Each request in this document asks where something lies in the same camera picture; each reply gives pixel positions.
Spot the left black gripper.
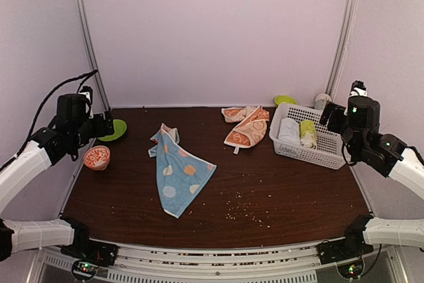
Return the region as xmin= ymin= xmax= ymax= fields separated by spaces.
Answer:
xmin=72 ymin=110 xmax=114 ymax=148

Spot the blue polka dot towel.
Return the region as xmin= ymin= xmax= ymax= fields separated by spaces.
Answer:
xmin=148 ymin=123 xmax=217 ymax=219

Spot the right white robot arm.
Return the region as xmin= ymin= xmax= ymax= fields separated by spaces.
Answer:
xmin=319 ymin=81 xmax=423 ymax=258

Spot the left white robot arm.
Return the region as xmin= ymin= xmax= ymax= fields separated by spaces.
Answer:
xmin=1 ymin=85 xmax=114 ymax=260

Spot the orange patterned bowl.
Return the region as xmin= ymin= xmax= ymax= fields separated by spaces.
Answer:
xmin=83 ymin=145 xmax=111 ymax=171

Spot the white plastic basket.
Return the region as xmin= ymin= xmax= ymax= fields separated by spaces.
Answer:
xmin=269 ymin=103 xmax=345 ymax=170

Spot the green plate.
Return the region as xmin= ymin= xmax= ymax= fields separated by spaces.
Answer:
xmin=97 ymin=119 xmax=127 ymax=142

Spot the patterned paper cup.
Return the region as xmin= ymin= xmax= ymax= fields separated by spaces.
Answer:
xmin=314 ymin=93 xmax=333 ymax=110

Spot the green rolled towel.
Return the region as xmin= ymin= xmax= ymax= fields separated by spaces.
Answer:
xmin=300 ymin=120 xmax=317 ymax=149

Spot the white rolled towel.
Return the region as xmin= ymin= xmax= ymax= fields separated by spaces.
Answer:
xmin=278 ymin=117 xmax=300 ymax=144

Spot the small green bowl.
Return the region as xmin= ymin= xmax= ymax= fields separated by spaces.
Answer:
xmin=274 ymin=95 xmax=297 ymax=107

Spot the orange patterned towel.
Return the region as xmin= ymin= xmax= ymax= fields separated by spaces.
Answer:
xmin=221 ymin=105 xmax=270 ymax=154

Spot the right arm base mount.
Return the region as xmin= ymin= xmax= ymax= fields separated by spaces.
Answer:
xmin=317 ymin=215 xmax=376 ymax=281

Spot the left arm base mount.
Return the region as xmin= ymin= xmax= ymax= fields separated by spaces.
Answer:
xmin=60 ymin=217 xmax=119 ymax=282

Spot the right aluminium frame post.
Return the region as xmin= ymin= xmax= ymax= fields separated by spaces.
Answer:
xmin=326 ymin=0 xmax=358 ymax=100

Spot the aluminium frame post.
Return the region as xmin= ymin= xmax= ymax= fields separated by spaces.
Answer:
xmin=326 ymin=0 xmax=358 ymax=100
xmin=76 ymin=0 xmax=111 ymax=111

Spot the left aluminium frame post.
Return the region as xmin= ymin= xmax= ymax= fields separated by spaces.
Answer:
xmin=76 ymin=0 xmax=111 ymax=111

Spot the front metal rail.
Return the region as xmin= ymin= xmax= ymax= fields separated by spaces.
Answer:
xmin=26 ymin=241 xmax=408 ymax=283

